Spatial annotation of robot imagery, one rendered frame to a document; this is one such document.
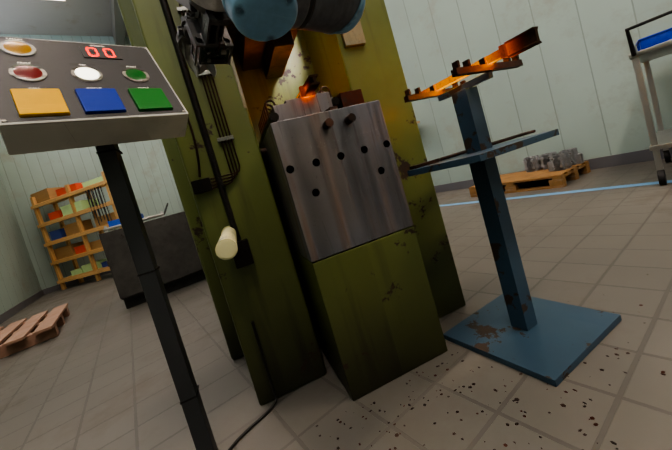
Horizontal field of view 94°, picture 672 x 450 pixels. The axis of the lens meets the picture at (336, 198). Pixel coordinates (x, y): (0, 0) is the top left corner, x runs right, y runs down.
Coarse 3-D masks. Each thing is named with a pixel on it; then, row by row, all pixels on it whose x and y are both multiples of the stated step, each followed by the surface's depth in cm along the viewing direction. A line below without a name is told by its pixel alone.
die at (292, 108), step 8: (312, 96) 105; (320, 96) 106; (328, 96) 107; (280, 104) 102; (288, 104) 102; (296, 104) 103; (304, 104) 104; (312, 104) 105; (320, 104) 106; (328, 104) 107; (280, 112) 102; (288, 112) 102; (296, 112) 103; (304, 112) 104; (312, 112) 105; (280, 120) 101
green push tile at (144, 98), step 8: (128, 88) 74; (136, 88) 75; (144, 88) 77; (152, 88) 78; (160, 88) 79; (136, 96) 74; (144, 96) 75; (152, 96) 76; (160, 96) 77; (136, 104) 73; (144, 104) 73; (152, 104) 75; (160, 104) 76; (168, 104) 77
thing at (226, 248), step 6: (228, 228) 100; (222, 234) 83; (228, 234) 77; (234, 234) 85; (222, 240) 66; (228, 240) 67; (234, 240) 69; (216, 246) 66; (222, 246) 66; (228, 246) 66; (234, 246) 67; (216, 252) 66; (222, 252) 66; (228, 252) 66; (234, 252) 66; (222, 258) 66; (228, 258) 66
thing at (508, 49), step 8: (528, 32) 84; (536, 32) 83; (512, 40) 87; (520, 40) 86; (528, 40) 84; (536, 40) 83; (504, 48) 89; (512, 48) 88; (520, 48) 86; (528, 48) 86; (488, 56) 94; (496, 56) 92; (504, 56) 89; (512, 56) 90; (472, 64) 99; (448, 80) 108; (456, 80) 106; (440, 88) 112
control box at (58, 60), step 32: (0, 64) 64; (32, 64) 67; (64, 64) 71; (96, 64) 75; (128, 64) 80; (0, 96) 60; (64, 96) 66; (128, 96) 74; (0, 128) 57; (32, 128) 60; (64, 128) 64; (96, 128) 68; (128, 128) 72; (160, 128) 77
